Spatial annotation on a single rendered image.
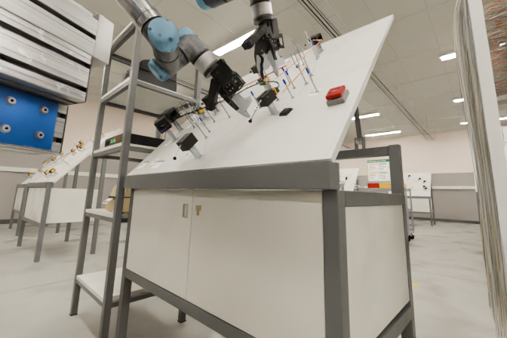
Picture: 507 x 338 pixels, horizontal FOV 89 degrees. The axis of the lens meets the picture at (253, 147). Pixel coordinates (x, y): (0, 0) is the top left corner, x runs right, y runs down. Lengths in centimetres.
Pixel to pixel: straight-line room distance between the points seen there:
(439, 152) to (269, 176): 1140
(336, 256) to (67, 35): 68
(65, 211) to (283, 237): 338
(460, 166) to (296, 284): 1130
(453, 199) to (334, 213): 1122
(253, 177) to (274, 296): 31
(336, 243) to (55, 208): 353
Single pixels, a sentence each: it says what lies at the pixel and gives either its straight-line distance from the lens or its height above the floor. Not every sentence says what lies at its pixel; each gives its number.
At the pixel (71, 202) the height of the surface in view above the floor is 63.
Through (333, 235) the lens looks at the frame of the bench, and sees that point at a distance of 65.
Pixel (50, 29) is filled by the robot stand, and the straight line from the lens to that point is 55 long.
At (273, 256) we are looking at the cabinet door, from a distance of 76.
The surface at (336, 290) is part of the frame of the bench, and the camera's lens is 67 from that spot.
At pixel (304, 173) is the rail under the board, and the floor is 84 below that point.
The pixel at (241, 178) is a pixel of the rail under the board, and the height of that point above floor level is 83.
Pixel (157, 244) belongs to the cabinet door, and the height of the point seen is 56.
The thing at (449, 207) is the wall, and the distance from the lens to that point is 1183.
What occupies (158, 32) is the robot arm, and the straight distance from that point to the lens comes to 76.
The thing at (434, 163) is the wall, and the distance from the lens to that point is 1195.
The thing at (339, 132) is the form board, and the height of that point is 95.
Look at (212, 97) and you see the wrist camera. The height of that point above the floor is 111.
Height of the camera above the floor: 78
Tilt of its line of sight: 10 degrees up
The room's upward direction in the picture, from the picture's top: 1 degrees clockwise
